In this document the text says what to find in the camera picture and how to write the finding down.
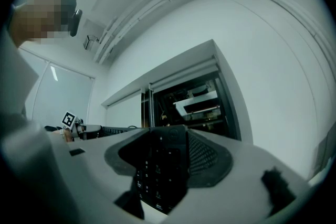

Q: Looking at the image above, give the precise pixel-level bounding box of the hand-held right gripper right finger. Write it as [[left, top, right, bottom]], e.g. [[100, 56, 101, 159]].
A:
[[167, 125, 313, 224]]

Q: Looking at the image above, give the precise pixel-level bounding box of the black keyboard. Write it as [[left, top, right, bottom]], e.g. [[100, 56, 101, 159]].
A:
[[99, 124, 190, 216]]

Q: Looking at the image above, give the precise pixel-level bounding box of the frosted glass partition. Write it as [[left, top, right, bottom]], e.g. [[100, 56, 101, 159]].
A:
[[25, 48, 96, 130]]

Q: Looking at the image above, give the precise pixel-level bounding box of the grey wall-mounted box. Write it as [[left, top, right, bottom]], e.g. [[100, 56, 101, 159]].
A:
[[83, 34, 99, 50]]

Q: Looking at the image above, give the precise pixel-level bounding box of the person's grey hoodie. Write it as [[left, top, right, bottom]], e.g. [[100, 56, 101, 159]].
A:
[[0, 28, 79, 224]]

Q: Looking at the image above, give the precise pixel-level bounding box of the dark window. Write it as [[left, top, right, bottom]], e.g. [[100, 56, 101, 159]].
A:
[[140, 73, 242, 142]]

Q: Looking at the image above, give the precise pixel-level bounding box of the person's left forearm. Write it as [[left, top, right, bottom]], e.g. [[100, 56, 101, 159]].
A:
[[51, 129, 75, 143]]

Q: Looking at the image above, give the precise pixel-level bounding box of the white roller blind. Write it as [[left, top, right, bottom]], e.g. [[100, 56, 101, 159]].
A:
[[149, 58, 220, 91], [106, 88, 144, 129]]

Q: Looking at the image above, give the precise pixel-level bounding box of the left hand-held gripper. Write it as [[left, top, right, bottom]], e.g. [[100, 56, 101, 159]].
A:
[[61, 111, 103, 141]]

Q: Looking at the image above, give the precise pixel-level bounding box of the person's head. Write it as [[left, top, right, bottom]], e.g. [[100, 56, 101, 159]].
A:
[[10, 0, 78, 47]]

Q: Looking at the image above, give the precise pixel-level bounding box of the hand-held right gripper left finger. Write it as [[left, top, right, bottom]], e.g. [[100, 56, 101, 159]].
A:
[[49, 127, 152, 224]]

